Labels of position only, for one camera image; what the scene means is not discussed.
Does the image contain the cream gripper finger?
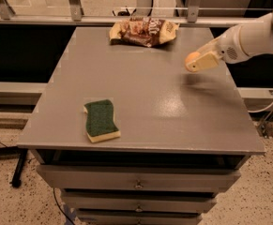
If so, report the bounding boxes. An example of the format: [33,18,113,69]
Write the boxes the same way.
[185,52,219,72]

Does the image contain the orange fruit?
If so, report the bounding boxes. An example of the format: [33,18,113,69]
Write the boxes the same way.
[185,52,201,64]

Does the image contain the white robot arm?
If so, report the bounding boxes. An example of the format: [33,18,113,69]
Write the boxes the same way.
[185,11,273,72]

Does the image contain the brown chip bag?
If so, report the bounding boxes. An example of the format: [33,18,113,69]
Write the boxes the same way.
[109,17,179,48]

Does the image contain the grey drawer cabinet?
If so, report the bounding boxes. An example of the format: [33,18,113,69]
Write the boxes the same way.
[16,26,265,225]

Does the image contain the green yellow sponge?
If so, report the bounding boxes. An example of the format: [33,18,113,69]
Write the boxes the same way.
[83,99,121,143]

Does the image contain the middle grey drawer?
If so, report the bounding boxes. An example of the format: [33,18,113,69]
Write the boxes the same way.
[61,191,216,214]

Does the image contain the grey drawer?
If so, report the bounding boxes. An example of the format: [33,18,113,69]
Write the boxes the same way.
[37,165,240,193]
[77,210,202,225]
[61,191,216,214]

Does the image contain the top grey drawer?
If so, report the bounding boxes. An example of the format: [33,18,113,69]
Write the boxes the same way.
[37,165,240,193]

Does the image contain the bottom grey drawer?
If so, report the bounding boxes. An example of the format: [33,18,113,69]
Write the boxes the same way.
[77,210,202,225]

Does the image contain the black stand leg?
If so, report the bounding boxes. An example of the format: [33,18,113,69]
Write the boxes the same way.
[11,149,27,188]

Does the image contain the metal railing frame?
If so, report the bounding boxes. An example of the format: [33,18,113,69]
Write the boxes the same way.
[0,0,263,27]

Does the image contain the black floor cable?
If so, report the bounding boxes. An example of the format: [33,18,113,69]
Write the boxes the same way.
[52,187,76,225]

